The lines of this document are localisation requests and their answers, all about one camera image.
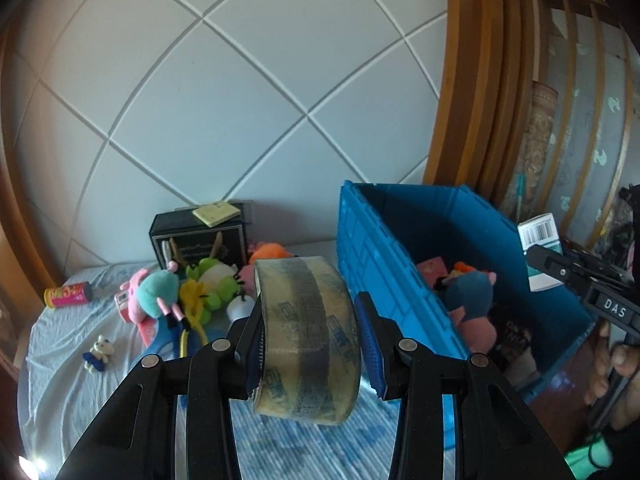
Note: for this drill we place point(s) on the small white plush toy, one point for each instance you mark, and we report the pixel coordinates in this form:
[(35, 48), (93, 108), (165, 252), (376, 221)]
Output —
[(240, 307)]

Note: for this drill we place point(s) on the small pink white box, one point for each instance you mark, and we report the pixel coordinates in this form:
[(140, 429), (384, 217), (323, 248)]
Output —
[(122, 304)]

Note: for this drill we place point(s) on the white box with green band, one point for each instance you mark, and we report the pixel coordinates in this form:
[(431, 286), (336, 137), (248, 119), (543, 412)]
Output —
[(537, 232)]

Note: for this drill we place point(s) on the light blue bed sheet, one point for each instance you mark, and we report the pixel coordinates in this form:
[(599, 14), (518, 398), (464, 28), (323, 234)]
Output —
[(75, 400)]

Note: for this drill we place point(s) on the yellow orange plush toy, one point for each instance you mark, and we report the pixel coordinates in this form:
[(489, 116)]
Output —
[(463, 266)]

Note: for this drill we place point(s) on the pink patterned box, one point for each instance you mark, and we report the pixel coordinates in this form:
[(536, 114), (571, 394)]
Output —
[(432, 267)]

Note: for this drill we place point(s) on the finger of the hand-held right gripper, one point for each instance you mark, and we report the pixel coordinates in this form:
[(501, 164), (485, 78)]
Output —
[(555, 265)]

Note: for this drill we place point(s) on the person's right hand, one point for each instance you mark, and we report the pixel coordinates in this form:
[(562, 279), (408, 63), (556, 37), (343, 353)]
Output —
[(625, 360)]

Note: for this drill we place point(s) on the green cloth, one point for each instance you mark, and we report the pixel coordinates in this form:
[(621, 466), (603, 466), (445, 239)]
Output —
[(587, 460)]

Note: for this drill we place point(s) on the pink yellow snack can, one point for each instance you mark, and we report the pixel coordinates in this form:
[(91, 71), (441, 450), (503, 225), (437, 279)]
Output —
[(67, 295)]

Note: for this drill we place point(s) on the black gift box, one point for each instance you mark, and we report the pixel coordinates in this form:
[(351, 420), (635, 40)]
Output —
[(192, 229)]

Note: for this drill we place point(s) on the green frog plush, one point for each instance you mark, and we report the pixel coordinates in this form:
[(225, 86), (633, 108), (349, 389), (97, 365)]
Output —
[(215, 275)]

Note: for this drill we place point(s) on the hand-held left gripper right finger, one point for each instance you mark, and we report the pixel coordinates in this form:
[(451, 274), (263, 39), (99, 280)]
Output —
[(370, 355)]

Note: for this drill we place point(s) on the pink pig plush teal dress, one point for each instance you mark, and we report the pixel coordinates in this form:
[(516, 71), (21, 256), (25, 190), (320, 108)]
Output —
[(155, 295)]

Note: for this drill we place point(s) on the pink pig plush orange dress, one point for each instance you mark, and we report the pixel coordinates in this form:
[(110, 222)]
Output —
[(270, 251)]

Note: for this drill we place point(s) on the pink flat packet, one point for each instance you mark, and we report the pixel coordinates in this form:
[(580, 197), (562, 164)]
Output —
[(148, 332)]

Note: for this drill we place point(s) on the dark printed bag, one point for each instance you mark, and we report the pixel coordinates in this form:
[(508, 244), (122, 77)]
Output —
[(515, 345)]

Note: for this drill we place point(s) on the wooden wall trim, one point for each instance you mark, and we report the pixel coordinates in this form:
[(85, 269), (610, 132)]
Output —
[(20, 185), (480, 85)]

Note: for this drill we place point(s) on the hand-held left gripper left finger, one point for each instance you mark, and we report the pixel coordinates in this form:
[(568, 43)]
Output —
[(254, 357)]

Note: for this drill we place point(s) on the small white bear toy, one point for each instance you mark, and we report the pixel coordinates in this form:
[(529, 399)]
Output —
[(100, 352)]

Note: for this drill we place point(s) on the wooden frosted glass door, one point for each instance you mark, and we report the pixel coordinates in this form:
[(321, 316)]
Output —
[(607, 110)]

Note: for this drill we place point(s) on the pink pig plush blue dress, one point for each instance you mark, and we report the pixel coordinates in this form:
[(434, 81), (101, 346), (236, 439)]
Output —
[(467, 295)]

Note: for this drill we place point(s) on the yellow sticky note pad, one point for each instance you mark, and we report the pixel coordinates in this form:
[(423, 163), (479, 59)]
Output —
[(216, 212)]

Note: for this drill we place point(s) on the blue plastic crate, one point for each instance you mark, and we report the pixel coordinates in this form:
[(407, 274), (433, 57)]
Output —
[(380, 260)]

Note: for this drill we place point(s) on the yellow pipe cleaner toy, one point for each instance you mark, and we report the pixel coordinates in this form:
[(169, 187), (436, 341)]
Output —
[(192, 295)]

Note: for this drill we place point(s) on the clear packing tape roll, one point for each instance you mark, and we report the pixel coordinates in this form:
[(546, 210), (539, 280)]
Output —
[(310, 340)]

